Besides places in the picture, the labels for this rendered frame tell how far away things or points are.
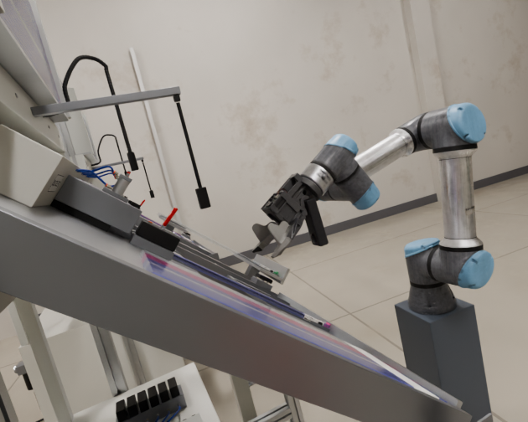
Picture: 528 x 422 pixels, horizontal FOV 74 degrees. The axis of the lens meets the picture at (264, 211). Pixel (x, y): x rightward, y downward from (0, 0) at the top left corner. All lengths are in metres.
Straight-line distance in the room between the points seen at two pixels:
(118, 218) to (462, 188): 0.91
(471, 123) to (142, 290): 0.98
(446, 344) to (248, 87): 3.77
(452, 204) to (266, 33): 3.94
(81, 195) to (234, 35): 4.13
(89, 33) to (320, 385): 4.40
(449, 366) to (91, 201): 1.17
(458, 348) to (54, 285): 1.23
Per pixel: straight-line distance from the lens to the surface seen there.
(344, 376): 0.49
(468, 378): 1.46
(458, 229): 1.16
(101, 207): 0.68
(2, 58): 0.63
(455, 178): 1.15
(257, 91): 4.55
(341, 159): 0.85
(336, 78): 4.98
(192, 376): 1.12
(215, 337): 0.40
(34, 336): 1.09
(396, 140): 1.17
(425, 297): 1.30
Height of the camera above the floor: 1.16
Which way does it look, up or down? 8 degrees down
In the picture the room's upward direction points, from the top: 14 degrees counter-clockwise
